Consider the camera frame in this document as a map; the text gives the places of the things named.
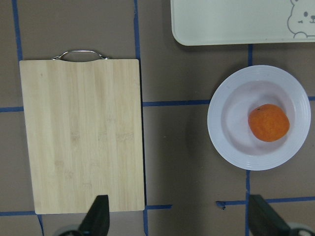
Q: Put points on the cream bear tray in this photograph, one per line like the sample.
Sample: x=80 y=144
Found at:
x=226 y=22

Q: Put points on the orange fruit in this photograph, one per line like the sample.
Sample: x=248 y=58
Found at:
x=268 y=123

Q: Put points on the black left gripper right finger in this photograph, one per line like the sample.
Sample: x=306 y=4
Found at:
x=263 y=220

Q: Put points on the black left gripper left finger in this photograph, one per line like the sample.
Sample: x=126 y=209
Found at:
x=97 y=220

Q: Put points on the wooden cutting board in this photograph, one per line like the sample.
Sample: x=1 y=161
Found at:
x=84 y=133

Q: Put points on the white round plate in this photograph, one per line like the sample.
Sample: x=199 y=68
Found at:
x=237 y=96

